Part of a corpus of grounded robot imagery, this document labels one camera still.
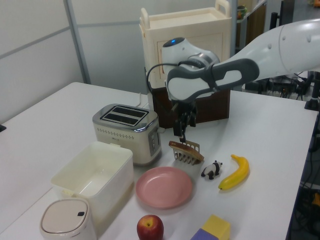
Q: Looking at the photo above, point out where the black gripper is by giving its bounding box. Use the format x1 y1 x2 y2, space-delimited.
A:
170 98 199 145

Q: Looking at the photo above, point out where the toasted bread slice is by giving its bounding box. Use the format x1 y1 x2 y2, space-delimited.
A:
168 140 205 162

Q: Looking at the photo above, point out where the cream chrome toaster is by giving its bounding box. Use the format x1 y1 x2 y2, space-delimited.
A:
92 103 166 167

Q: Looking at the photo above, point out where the metal toast rack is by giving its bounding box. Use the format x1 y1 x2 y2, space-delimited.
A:
171 138 202 167

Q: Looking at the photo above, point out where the brown wooden drawer box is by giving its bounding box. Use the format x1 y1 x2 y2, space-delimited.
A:
151 86 231 130

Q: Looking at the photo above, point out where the panda toy figure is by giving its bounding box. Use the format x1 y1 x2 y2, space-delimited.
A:
200 160 224 181

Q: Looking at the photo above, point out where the pink plate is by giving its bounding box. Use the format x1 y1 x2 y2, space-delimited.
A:
135 166 193 210

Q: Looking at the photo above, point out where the yellow banana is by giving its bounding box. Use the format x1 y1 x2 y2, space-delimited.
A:
218 154 250 193

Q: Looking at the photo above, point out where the cream toy cabinet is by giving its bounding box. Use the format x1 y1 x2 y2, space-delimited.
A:
138 0 232 90

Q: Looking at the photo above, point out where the white plastic storage bin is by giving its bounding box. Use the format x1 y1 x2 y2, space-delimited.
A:
50 141 135 238

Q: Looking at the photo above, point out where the yellow block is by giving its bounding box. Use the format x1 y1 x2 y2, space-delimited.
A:
201 213 231 240

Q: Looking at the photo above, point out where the red apple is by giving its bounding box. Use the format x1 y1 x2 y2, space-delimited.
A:
136 214 165 240

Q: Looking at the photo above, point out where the purple block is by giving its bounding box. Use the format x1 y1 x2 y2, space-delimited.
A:
189 227 220 240

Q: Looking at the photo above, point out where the colourful mug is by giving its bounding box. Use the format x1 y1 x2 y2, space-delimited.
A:
236 5 248 20

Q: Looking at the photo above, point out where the black desk clamp pole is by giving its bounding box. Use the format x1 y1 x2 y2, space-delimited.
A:
303 71 320 112

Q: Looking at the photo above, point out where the small beige lidded trash can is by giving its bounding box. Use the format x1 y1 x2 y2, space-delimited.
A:
38 197 97 240

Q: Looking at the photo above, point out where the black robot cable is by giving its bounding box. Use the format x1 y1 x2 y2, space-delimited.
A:
146 59 201 101

